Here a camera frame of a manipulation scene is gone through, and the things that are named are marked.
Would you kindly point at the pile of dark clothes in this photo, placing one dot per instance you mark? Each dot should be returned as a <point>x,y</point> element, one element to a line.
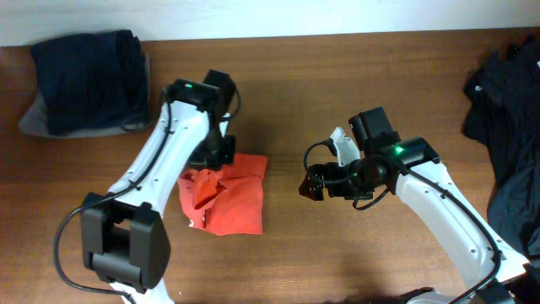
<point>504,117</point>

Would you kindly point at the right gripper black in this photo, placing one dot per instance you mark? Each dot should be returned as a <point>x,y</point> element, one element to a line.
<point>330,169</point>

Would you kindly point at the navy blue garment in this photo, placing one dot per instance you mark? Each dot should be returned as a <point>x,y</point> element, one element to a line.
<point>120,41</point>

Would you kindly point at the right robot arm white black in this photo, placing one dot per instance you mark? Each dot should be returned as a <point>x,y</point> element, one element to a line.
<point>491,269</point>

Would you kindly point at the orange red printed t-shirt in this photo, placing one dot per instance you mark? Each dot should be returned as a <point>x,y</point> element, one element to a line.
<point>228,201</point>

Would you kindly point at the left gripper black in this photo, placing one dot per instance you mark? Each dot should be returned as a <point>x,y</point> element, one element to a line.
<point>226,155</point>

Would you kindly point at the grey garment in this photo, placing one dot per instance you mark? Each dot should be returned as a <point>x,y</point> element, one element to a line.
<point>38,122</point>

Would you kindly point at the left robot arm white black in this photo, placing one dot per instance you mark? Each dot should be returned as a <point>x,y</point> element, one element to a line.
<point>124,240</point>

